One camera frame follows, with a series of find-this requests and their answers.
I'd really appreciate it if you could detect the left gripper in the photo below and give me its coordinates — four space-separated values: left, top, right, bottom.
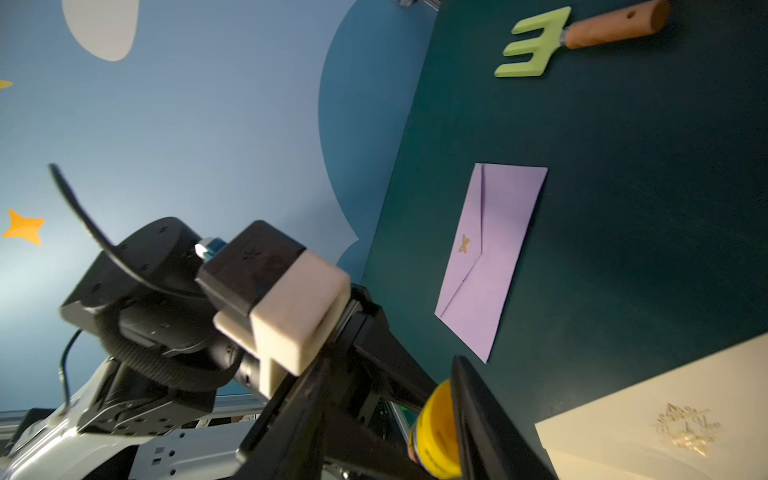
234 285 437 479

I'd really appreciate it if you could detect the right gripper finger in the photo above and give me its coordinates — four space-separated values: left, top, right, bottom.
450 356 556 480

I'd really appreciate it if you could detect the yellow glue stick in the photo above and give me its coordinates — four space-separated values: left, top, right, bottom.
408 380 462 479

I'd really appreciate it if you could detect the purple envelope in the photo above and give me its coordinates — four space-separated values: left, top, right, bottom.
435 163 548 362

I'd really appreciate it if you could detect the cream yellow envelope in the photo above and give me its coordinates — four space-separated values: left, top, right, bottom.
536 335 767 479

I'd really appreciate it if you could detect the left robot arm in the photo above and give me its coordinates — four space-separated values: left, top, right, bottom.
1 217 434 479

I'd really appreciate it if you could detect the green toy garden fork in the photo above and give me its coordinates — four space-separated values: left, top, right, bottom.
494 1 671 78

